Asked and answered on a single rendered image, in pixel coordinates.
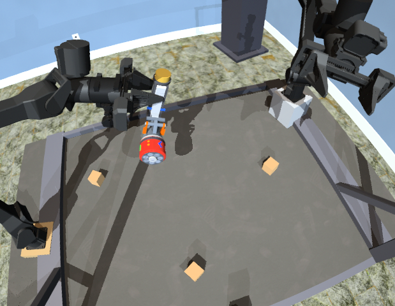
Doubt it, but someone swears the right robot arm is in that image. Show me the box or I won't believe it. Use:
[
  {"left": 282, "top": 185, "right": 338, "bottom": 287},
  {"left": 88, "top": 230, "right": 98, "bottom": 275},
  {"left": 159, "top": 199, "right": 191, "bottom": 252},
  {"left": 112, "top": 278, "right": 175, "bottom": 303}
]
[{"left": 281, "top": 0, "right": 387, "bottom": 103}]

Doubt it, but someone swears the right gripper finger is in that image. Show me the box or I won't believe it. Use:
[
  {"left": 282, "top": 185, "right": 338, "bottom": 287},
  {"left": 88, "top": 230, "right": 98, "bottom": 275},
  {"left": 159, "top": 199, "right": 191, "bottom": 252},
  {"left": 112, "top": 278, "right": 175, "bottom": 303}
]
[
  {"left": 299, "top": 50, "right": 329, "bottom": 98},
  {"left": 358, "top": 75, "right": 390, "bottom": 116}
]

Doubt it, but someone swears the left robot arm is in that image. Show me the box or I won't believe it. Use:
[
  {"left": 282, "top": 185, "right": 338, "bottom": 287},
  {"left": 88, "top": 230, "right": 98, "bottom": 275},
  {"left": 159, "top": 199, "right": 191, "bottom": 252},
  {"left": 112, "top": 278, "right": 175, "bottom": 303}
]
[{"left": 0, "top": 40, "right": 114, "bottom": 250}]

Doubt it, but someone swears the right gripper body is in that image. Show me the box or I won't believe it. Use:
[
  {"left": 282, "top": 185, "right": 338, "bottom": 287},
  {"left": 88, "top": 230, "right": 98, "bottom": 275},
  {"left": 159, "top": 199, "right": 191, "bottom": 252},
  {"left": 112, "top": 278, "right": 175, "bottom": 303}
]
[{"left": 291, "top": 37, "right": 395, "bottom": 103}]

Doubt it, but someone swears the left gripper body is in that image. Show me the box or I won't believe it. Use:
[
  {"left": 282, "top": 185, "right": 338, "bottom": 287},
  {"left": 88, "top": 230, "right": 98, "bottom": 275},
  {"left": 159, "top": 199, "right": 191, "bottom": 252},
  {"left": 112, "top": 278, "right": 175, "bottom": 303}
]
[{"left": 89, "top": 57, "right": 133, "bottom": 131}]

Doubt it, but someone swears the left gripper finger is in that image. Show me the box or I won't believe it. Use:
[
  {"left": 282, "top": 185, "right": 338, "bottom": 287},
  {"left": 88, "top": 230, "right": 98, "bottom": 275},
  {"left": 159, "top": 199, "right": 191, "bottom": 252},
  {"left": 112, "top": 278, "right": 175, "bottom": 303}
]
[
  {"left": 132, "top": 68, "right": 153, "bottom": 91},
  {"left": 130, "top": 88, "right": 163, "bottom": 117}
]

